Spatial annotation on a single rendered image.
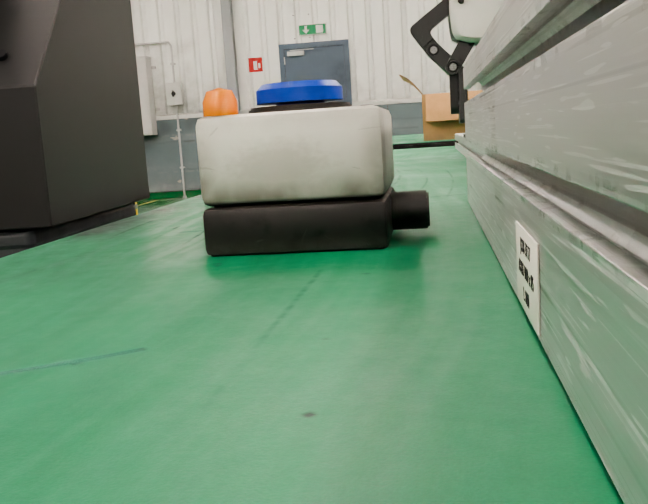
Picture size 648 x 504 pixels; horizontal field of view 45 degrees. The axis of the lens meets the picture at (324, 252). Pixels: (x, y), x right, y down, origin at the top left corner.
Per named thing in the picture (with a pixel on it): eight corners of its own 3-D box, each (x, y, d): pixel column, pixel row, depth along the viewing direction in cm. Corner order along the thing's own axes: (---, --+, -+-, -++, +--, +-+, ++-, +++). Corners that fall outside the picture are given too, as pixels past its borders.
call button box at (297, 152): (246, 233, 42) (236, 112, 41) (430, 224, 41) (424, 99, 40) (204, 257, 34) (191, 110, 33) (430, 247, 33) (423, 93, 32)
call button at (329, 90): (268, 128, 39) (264, 86, 39) (348, 122, 38) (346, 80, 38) (249, 128, 35) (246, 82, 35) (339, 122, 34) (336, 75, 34)
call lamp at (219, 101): (208, 117, 35) (206, 89, 35) (242, 114, 35) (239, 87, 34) (199, 116, 33) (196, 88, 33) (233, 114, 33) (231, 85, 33)
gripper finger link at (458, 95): (464, 43, 67) (467, 122, 68) (426, 46, 67) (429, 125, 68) (465, 39, 64) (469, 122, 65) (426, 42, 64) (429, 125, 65)
